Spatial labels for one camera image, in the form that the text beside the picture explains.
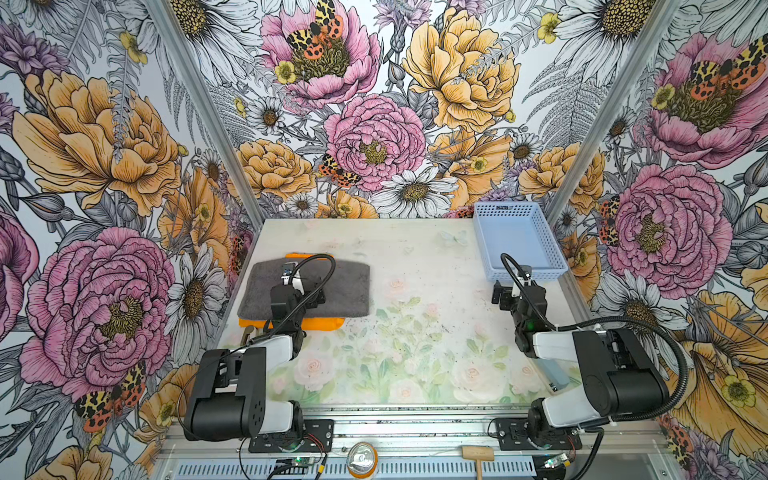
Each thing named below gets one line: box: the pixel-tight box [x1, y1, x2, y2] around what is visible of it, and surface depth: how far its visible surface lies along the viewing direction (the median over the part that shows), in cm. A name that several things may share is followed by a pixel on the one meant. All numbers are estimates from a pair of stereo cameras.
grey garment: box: [237, 258, 370, 320], surface depth 96 cm
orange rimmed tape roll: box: [346, 442, 379, 479], surface depth 63 cm
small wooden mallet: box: [462, 446, 495, 480], surface depth 72 cm
